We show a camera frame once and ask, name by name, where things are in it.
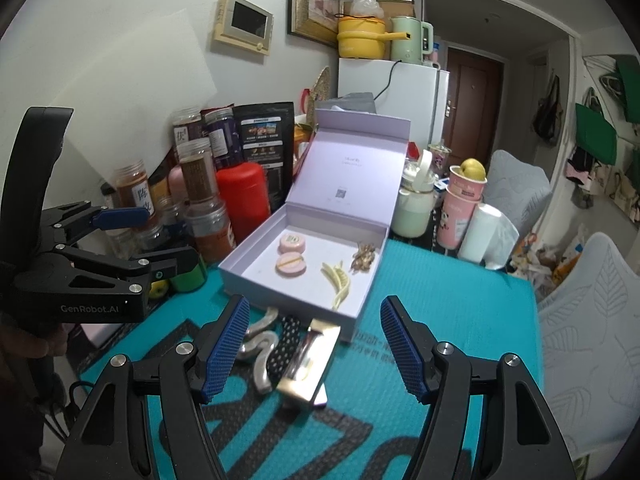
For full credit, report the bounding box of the pink panda paper cup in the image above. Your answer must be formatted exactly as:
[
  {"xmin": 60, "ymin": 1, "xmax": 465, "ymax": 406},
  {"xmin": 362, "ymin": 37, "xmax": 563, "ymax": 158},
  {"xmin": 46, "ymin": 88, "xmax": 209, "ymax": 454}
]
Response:
[{"xmin": 436, "ymin": 187, "xmax": 481, "ymax": 251}]

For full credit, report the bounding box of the yellow pear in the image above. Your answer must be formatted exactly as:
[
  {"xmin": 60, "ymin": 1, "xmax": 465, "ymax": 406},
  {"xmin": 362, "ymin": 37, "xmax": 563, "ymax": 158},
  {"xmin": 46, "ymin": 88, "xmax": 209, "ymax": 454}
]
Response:
[{"xmin": 459, "ymin": 158, "xmax": 487, "ymax": 181}]

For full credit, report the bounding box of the clear plastic bag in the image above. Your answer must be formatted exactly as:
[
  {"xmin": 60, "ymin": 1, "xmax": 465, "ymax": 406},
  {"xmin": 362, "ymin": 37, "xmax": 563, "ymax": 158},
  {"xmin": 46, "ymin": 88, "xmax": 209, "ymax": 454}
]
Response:
[{"xmin": 348, "ymin": 0, "xmax": 383, "ymax": 18}]

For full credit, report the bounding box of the black polka-dot scrunchie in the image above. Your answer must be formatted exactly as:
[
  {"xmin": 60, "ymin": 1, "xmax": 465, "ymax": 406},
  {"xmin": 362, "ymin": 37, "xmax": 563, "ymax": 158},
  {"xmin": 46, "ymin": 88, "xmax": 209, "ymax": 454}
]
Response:
[{"xmin": 267, "ymin": 314, "xmax": 302, "ymax": 378}]

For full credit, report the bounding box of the pink bottle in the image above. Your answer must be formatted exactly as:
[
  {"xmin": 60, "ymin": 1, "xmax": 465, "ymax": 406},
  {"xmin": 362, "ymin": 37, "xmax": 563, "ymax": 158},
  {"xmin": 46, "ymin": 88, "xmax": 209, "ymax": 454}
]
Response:
[{"xmin": 167, "ymin": 165, "xmax": 188, "ymax": 206}]

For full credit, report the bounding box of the beige wall intercom panel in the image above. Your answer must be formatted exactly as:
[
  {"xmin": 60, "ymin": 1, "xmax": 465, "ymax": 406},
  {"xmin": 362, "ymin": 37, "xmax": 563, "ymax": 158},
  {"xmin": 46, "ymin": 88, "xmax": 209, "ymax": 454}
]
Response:
[{"xmin": 209, "ymin": 0, "xmax": 275, "ymax": 56}]

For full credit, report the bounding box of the lavender gift box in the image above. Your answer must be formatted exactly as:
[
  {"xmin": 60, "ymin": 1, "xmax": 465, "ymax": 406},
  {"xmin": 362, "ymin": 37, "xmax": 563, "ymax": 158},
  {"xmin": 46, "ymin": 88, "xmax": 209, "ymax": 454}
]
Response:
[{"xmin": 217, "ymin": 107, "xmax": 412, "ymax": 331}]

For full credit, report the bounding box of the green tote bag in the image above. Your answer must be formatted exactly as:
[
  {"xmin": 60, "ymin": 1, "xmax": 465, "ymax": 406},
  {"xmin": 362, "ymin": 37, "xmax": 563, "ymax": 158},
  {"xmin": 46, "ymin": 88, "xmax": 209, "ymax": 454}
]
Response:
[{"xmin": 574, "ymin": 102, "xmax": 618, "ymax": 166}]

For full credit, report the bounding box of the black food pouch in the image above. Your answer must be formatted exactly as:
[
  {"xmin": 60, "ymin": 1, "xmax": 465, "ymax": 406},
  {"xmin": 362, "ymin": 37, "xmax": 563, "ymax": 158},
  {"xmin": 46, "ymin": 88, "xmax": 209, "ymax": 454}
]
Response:
[{"xmin": 232, "ymin": 102, "xmax": 296, "ymax": 213}]

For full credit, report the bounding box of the red canister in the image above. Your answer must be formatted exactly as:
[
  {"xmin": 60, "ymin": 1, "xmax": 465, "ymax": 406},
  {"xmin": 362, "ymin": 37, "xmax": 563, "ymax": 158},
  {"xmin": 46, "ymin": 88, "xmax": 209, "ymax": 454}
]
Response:
[{"xmin": 216, "ymin": 161, "xmax": 271, "ymax": 221}]

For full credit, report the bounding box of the green jar with black lid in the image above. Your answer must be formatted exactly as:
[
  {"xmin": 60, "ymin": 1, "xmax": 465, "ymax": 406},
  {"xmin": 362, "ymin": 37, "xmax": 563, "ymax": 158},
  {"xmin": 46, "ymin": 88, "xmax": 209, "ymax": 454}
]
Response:
[{"xmin": 167, "ymin": 255, "xmax": 208, "ymax": 293}]

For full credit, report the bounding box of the white jug with handle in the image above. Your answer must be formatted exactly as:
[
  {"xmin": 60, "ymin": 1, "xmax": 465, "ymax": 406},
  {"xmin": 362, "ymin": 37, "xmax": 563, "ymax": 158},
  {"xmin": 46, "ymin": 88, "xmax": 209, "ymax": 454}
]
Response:
[{"xmin": 391, "ymin": 150, "xmax": 437, "ymax": 238}]

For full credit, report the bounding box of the group of clear plastic jars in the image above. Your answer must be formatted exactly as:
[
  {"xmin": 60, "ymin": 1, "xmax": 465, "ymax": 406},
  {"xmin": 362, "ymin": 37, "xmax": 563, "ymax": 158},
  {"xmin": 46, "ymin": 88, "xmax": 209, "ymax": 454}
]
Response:
[{"xmin": 100, "ymin": 107, "xmax": 238, "ymax": 266}]

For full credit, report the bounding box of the pale green electric kettle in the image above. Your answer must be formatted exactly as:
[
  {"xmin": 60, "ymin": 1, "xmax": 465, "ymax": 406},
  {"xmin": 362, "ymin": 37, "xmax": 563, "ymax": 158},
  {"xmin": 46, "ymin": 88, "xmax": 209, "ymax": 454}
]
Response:
[{"xmin": 390, "ymin": 16, "xmax": 435, "ymax": 65}]

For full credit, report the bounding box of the pink round compact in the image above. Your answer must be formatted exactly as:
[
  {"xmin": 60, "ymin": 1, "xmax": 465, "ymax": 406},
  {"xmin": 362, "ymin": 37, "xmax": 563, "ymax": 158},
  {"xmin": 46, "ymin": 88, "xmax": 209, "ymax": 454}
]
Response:
[
  {"xmin": 277, "ymin": 232, "xmax": 307, "ymax": 255},
  {"xmin": 275, "ymin": 253, "xmax": 308, "ymax": 277}
]

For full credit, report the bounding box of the white bag roll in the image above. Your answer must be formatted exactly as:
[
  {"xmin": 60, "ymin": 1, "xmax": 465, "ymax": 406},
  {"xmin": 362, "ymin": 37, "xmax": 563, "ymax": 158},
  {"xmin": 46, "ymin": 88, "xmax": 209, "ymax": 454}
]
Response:
[{"xmin": 457, "ymin": 203, "xmax": 521, "ymax": 271}]

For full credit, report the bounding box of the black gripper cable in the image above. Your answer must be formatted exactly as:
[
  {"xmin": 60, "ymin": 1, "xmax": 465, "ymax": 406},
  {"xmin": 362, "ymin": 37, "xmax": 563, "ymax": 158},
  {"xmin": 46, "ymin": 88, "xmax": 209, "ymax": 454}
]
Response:
[{"xmin": 35, "ymin": 380, "xmax": 86, "ymax": 441}]

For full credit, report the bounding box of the yellow pot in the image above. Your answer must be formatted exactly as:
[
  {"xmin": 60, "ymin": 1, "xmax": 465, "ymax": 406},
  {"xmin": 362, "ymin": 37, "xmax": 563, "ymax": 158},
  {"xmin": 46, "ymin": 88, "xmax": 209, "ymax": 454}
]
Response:
[{"xmin": 337, "ymin": 16, "xmax": 408, "ymax": 60}]

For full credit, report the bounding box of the person's left hand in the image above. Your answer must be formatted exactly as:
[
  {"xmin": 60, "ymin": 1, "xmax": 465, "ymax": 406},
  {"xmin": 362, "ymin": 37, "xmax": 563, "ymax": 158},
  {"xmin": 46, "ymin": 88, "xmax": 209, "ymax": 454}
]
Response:
[{"xmin": 0, "ymin": 324, "xmax": 70, "ymax": 361}]

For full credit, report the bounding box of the gold windowed box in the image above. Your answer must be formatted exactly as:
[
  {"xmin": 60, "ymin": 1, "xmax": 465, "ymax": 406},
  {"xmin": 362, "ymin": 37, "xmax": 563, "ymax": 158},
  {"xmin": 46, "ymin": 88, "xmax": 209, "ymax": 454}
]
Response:
[{"xmin": 275, "ymin": 317, "xmax": 342, "ymax": 401}]

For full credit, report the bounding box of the white refrigerator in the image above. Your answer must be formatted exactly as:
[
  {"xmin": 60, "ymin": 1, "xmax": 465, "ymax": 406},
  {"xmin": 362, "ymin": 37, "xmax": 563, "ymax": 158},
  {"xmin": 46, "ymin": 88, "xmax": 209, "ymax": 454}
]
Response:
[{"xmin": 337, "ymin": 57, "xmax": 451, "ymax": 153}]

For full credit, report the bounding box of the black hanging bag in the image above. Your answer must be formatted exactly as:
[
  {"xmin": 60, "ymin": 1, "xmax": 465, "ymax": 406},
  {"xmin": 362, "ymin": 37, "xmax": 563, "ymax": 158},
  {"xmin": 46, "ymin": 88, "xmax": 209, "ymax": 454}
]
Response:
[{"xmin": 532, "ymin": 75, "xmax": 563, "ymax": 143}]

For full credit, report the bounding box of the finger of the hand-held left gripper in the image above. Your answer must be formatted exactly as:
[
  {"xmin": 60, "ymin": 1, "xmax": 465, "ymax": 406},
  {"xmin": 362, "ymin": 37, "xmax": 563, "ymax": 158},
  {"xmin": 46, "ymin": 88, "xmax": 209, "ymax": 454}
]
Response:
[
  {"xmin": 64, "ymin": 245, "xmax": 200, "ymax": 294},
  {"xmin": 41, "ymin": 202, "xmax": 151, "ymax": 245}
]

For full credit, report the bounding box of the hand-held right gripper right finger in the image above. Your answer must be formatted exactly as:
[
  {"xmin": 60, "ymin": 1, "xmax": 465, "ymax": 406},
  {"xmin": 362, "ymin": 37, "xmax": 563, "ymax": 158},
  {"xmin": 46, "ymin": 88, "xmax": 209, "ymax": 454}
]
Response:
[{"xmin": 380, "ymin": 295, "xmax": 576, "ymax": 480}]

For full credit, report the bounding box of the teal bubble mailer mat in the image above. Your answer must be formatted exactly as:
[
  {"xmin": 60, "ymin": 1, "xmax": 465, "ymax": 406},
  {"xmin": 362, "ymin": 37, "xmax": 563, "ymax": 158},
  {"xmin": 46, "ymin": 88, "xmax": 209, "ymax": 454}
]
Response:
[{"xmin": 77, "ymin": 237, "xmax": 538, "ymax": 480}]

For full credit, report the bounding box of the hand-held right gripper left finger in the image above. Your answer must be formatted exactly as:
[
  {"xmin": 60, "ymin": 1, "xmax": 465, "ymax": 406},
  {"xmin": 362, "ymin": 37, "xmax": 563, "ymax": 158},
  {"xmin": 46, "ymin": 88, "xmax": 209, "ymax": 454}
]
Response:
[{"xmin": 59, "ymin": 294, "xmax": 251, "ymax": 480}]

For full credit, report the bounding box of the woven straw fan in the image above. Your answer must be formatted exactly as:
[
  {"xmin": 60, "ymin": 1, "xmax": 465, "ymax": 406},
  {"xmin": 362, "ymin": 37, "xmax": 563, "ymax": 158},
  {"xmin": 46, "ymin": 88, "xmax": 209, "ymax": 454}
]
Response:
[{"xmin": 312, "ymin": 66, "xmax": 331, "ymax": 106}]

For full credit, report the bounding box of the pearly wavy hair claw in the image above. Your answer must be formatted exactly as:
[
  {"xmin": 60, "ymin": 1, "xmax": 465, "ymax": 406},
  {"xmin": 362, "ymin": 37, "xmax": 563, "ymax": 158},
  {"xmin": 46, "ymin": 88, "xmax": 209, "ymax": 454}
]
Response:
[{"xmin": 235, "ymin": 307, "xmax": 281, "ymax": 393}]

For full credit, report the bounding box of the black power cable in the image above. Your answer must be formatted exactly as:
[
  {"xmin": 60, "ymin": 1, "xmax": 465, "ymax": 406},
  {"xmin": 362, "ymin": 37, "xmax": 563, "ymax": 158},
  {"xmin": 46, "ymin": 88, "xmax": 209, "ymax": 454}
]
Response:
[{"xmin": 375, "ymin": 60, "xmax": 403, "ymax": 106}]

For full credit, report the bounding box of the grey leaf covered chair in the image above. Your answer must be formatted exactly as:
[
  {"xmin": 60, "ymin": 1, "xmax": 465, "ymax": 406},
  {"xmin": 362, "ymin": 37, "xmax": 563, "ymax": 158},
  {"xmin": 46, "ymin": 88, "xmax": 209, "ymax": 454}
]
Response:
[{"xmin": 537, "ymin": 232, "xmax": 640, "ymax": 466}]

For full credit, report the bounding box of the grey plastic bag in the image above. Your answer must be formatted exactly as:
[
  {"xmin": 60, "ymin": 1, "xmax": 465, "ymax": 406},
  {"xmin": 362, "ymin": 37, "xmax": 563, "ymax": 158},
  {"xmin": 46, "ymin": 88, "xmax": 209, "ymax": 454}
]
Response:
[{"xmin": 327, "ymin": 92, "xmax": 376, "ymax": 113}]

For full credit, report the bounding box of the printed glass cup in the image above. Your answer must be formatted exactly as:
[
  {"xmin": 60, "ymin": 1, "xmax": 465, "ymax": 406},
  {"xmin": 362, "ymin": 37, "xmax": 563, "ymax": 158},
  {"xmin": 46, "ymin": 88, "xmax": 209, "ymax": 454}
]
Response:
[{"xmin": 427, "ymin": 144, "xmax": 453, "ymax": 176}]

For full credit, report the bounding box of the pale green hair claw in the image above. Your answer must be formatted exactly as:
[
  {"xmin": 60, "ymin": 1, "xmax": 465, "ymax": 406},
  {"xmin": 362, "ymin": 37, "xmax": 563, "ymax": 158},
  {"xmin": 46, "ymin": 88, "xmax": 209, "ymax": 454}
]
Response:
[{"xmin": 320, "ymin": 259, "xmax": 353, "ymax": 311}]

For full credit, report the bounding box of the brown door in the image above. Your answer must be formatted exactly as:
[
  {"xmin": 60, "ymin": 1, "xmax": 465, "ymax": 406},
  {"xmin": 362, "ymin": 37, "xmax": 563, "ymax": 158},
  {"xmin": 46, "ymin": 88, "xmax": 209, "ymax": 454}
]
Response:
[{"xmin": 445, "ymin": 47, "xmax": 503, "ymax": 158}]

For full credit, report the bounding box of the cardboard box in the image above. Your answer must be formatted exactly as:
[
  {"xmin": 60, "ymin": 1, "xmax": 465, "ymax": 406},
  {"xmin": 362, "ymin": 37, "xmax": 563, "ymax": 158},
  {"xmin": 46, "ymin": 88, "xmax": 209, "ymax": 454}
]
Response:
[{"xmin": 360, "ymin": 0, "xmax": 416, "ymax": 18}]

